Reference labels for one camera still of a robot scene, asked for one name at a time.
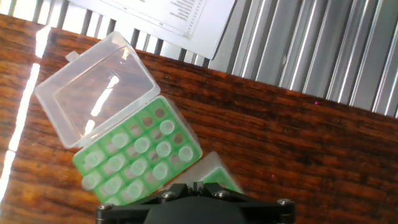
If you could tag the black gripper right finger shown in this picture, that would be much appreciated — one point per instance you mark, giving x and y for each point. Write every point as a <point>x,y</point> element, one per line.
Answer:
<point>267,213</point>

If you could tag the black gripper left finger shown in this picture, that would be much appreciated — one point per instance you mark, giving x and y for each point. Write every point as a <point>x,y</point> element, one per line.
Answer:
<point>124,213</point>

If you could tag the clear box green tip rack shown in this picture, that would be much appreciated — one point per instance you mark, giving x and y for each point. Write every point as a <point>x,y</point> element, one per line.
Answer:
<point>217,177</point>
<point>93,102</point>

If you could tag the brown wooden board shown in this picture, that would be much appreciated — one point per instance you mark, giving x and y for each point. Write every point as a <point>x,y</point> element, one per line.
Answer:
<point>280,140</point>

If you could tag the white printed paper sheet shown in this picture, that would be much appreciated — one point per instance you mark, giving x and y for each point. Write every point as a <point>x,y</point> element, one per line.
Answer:
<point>186,31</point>

